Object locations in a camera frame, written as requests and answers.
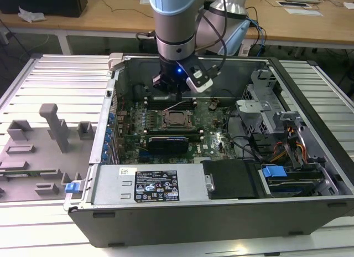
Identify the silver power supply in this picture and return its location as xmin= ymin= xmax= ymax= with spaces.
xmin=90 ymin=163 xmax=210 ymax=207

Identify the black cylinder component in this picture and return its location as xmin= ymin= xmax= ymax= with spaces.
xmin=132 ymin=84 xmax=146 ymax=101

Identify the green RAM stick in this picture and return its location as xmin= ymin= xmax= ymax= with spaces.
xmin=0 ymin=171 xmax=58 ymax=178

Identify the thin wire locking lever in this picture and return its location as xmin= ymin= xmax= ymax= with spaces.
xmin=162 ymin=101 xmax=185 ymax=112

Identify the blue case latch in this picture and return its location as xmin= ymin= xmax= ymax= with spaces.
xmin=65 ymin=181 xmax=79 ymax=194

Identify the white paper sheet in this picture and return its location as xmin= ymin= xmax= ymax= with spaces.
xmin=284 ymin=7 xmax=324 ymax=17

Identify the thin black cable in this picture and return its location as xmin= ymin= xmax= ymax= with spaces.
xmin=223 ymin=109 xmax=241 ymax=158

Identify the black computer tower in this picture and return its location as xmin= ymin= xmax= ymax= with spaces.
xmin=0 ymin=0 xmax=89 ymax=18

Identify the metal socket cover frame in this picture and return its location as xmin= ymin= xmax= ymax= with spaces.
xmin=161 ymin=109 xmax=195 ymax=130

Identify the beige case latch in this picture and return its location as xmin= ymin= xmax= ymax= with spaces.
xmin=107 ymin=53 xmax=124 ymax=71

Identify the silver topped CPU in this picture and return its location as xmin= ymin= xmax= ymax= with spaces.
xmin=168 ymin=112 xmax=188 ymax=124

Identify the orange yellow wire bundle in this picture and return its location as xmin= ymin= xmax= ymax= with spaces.
xmin=272 ymin=126 xmax=308 ymax=163

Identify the wooden desk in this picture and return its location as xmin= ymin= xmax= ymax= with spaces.
xmin=243 ymin=0 xmax=354 ymax=52
xmin=0 ymin=0 xmax=155 ymax=55

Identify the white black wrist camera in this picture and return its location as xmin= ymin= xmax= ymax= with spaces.
xmin=185 ymin=63 xmax=215 ymax=94

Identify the green motherboard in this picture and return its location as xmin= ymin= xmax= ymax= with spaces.
xmin=114 ymin=99 xmax=238 ymax=165

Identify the silver metal drive cage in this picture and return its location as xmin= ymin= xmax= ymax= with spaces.
xmin=235 ymin=69 xmax=285 ymax=133

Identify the black plastic shroud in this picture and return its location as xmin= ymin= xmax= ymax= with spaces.
xmin=201 ymin=159 xmax=262 ymax=200

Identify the blue disk carrier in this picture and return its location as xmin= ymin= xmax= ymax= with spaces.
xmin=262 ymin=164 xmax=305 ymax=196

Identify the black camera cable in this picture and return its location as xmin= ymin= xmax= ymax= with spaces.
xmin=193 ymin=0 xmax=232 ymax=75

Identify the grey parts rack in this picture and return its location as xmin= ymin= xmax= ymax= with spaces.
xmin=0 ymin=103 xmax=97 ymax=204

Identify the black RAM slot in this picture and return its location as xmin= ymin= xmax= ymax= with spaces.
xmin=145 ymin=102 xmax=197 ymax=108
xmin=145 ymin=96 xmax=197 ymax=104
xmin=150 ymin=132 xmax=201 ymax=137
xmin=149 ymin=130 xmax=200 ymax=134

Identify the grey black PC case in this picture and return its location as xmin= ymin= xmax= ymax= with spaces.
xmin=63 ymin=53 xmax=354 ymax=248

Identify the black graphics card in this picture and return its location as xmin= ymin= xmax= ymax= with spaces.
xmin=147 ymin=135 xmax=190 ymax=156

